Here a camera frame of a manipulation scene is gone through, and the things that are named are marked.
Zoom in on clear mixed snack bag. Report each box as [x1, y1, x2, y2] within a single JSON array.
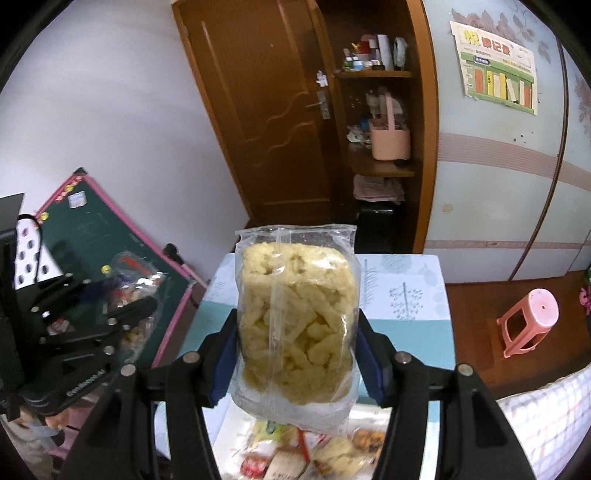
[[103, 251, 167, 363]]

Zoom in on green chalkboard pink frame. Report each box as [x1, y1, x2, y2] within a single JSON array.
[[37, 168, 195, 367]]

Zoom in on teal white tablecloth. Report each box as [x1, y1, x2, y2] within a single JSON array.
[[179, 253, 456, 370]]

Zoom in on white tray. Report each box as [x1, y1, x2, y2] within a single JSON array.
[[204, 396, 391, 479]]

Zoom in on folded cloth on shelf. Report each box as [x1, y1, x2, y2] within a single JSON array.
[[353, 175, 405, 202]]

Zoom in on wooden shelf unit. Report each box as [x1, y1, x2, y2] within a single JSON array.
[[310, 1, 439, 253]]

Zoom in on white patterned bed cover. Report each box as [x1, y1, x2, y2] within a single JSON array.
[[498, 367, 590, 479]]

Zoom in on pink basket on shelf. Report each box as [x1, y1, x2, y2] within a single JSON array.
[[370, 93, 411, 161]]

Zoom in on person's left hand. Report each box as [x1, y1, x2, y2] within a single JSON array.
[[19, 406, 72, 439]]

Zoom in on pink plastic stool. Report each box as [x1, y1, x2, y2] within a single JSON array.
[[496, 288, 559, 359]]

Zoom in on clear bag yellow puffs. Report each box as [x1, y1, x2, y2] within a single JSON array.
[[230, 224, 361, 433]]

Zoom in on wall poster chart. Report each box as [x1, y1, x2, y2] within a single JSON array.
[[450, 21, 538, 115]]

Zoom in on brown wooden door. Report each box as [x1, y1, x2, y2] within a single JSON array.
[[173, 1, 341, 225]]

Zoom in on small red snack packet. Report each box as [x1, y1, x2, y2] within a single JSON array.
[[239, 453, 270, 479]]

